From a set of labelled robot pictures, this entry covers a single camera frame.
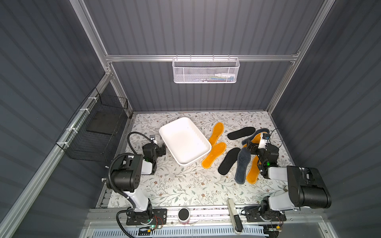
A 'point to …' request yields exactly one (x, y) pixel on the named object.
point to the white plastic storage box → (185, 141)
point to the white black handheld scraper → (237, 224)
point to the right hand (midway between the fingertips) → (258, 140)
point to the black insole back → (244, 131)
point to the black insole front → (230, 159)
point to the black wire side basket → (91, 135)
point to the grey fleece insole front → (243, 158)
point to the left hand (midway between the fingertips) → (157, 144)
